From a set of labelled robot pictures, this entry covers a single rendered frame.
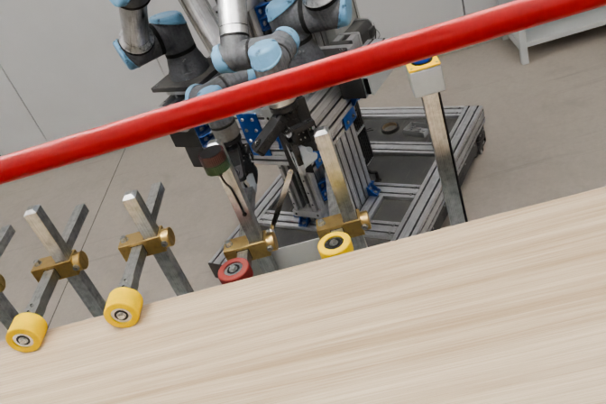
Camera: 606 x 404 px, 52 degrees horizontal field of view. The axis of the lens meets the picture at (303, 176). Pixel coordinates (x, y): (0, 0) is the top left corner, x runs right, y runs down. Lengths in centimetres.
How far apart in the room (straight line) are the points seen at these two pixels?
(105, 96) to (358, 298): 342
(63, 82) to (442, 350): 373
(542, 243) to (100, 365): 97
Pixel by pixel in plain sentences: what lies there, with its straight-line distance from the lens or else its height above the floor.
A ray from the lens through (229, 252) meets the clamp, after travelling 164.
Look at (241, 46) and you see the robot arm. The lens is 158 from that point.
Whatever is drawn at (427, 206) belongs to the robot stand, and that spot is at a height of 23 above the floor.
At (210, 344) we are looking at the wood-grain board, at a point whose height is 90.
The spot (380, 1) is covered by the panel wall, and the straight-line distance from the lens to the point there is 414.
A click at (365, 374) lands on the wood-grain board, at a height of 90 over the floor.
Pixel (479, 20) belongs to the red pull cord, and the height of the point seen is 175.
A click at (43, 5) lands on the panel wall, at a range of 438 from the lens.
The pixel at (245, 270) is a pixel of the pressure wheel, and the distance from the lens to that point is 149.
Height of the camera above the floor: 181
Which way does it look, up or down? 32 degrees down
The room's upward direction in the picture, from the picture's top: 20 degrees counter-clockwise
